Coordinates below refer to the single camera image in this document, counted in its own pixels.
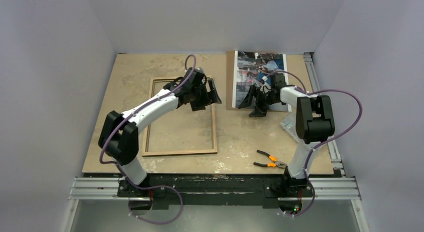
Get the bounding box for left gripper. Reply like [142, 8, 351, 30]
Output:
[190, 79, 221, 111]

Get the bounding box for black wooden picture frame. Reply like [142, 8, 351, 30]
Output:
[141, 76, 219, 158]

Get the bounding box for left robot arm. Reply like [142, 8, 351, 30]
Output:
[98, 67, 222, 197]

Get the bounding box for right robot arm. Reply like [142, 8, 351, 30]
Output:
[238, 70, 335, 196]

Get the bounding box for printed photo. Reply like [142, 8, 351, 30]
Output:
[231, 50, 293, 113]

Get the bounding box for brown cardboard backing board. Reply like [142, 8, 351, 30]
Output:
[225, 50, 292, 111]

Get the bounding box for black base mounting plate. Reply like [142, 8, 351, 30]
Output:
[117, 173, 314, 213]

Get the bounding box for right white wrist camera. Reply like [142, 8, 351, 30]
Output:
[259, 76, 272, 94]

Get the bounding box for orange handled pliers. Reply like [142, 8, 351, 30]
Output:
[253, 150, 288, 169]

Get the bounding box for aluminium rail right side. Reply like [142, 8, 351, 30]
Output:
[303, 52, 347, 178]

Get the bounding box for aluminium rail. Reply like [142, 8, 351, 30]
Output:
[68, 178, 361, 201]
[303, 52, 347, 178]

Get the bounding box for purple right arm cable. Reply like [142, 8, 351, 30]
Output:
[263, 70, 364, 218]

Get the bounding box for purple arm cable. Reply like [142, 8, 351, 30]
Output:
[99, 54, 198, 225]
[263, 70, 364, 218]

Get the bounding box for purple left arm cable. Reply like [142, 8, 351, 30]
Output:
[99, 54, 198, 225]

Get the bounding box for aluminium rail front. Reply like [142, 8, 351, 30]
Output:
[68, 178, 361, 201]

